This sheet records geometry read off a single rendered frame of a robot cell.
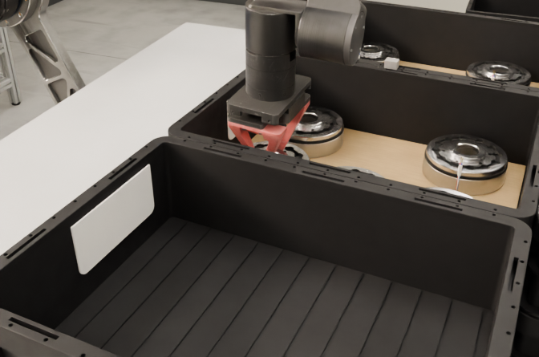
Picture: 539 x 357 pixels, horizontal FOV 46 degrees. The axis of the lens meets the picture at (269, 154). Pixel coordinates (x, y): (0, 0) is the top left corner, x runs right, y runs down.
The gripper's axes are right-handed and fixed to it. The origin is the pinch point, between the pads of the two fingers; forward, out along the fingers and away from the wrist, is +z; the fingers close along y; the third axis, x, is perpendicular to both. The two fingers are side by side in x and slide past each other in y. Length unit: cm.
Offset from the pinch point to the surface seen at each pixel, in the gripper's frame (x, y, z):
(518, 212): -29.2, -8.3, -7.4
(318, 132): -2.6, 10.1, 1.7
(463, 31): -14, 49, -1
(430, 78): -14.8, 19.2, -5.3
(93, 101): 55, 30, 21
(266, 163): -4.5, -10.3, -6.6
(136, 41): 187, 216, 107
